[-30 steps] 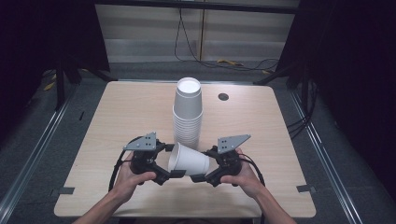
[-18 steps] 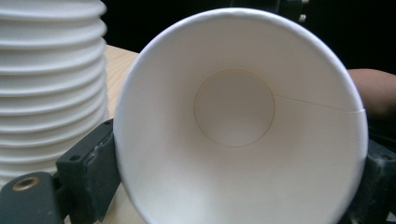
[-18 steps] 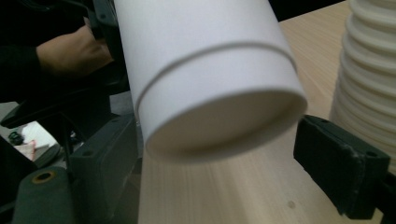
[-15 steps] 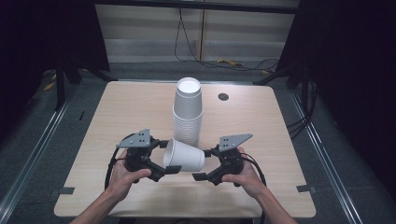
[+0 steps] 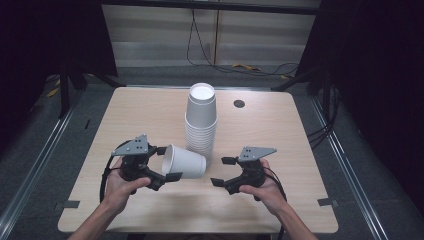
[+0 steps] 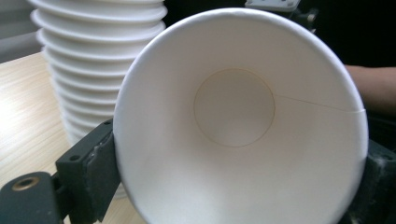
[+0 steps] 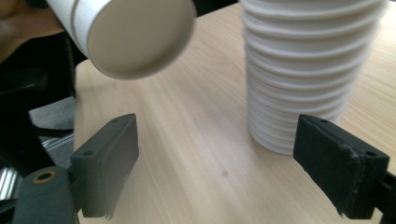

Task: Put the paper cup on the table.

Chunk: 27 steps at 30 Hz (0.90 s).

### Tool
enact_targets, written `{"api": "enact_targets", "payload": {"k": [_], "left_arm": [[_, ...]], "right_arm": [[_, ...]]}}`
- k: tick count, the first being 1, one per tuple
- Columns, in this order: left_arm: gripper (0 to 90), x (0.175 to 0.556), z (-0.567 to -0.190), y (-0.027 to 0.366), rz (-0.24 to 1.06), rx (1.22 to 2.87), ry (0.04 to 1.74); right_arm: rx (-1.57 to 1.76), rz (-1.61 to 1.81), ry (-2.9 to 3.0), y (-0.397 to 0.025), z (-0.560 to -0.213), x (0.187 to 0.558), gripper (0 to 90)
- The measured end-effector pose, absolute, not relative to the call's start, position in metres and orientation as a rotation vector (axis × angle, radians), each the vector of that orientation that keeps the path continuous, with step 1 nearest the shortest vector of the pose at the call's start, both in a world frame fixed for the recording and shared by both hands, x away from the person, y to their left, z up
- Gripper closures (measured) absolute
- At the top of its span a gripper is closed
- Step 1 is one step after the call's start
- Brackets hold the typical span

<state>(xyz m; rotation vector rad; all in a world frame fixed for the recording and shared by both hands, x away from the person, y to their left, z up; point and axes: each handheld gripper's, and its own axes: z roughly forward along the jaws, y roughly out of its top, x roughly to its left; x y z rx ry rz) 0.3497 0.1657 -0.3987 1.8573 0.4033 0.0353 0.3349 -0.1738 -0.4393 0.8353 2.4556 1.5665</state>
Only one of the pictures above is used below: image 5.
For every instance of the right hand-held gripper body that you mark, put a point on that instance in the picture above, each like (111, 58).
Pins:
(251, 154)

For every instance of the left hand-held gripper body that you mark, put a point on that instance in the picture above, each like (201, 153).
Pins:
(135, 148)

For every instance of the single white disposable cup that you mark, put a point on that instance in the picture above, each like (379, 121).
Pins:
(186, 163)

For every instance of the stack of white cups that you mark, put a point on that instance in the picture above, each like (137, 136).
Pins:
(200, 126)

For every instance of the person's right hand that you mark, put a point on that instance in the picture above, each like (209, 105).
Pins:
(270, 193)

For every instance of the person's left hand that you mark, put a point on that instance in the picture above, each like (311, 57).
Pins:
(115, 190)

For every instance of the black stand leg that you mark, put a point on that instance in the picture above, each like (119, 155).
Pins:
(293, 82)
(64, 96)

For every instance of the grey tape piece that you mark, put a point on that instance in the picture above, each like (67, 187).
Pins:
(70, 204)
(326, 201)

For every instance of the yellow floor tape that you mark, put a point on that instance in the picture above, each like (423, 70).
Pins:
(52, 92)
(246, 67)

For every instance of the thin metal pole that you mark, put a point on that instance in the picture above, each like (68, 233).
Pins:
(216, 36)

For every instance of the black curtain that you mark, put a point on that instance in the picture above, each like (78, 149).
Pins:
(373, 66)
(50, 36)

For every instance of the metal floor rail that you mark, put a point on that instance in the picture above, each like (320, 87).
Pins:
(348, 163)
(33, 155)

